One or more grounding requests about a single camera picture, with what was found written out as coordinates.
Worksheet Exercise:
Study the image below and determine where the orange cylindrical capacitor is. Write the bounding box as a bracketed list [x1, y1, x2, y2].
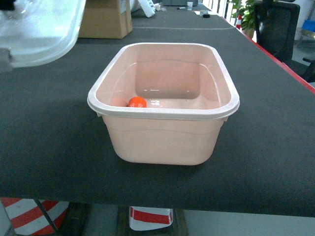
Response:
[127, 96, 147, 108]

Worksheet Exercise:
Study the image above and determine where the pink plastic box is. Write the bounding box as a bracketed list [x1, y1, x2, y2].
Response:
[87, 43, 240, 165]

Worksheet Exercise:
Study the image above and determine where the brown cardboard box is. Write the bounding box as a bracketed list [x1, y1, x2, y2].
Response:
[79, 0, 132, 39]

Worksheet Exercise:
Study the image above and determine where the red white traffic cone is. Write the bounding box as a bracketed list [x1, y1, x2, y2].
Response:
[117, 206, 189, 236]

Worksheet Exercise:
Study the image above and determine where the dark grey table mat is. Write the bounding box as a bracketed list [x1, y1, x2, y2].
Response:
[0, 6, 315, 218]

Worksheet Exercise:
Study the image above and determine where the white paper cup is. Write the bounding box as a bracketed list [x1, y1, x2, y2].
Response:
[187, 1, 193, 11]

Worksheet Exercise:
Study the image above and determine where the green potted plant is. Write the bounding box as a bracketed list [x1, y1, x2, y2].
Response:
[228, 0, 255, 39]

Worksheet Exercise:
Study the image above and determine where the clear plastic lid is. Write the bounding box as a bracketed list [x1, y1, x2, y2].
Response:
[0, 0, 86, 72]

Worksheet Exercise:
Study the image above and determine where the black mesh chair back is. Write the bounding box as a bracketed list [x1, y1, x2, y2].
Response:
[254, 0, 300, 66]

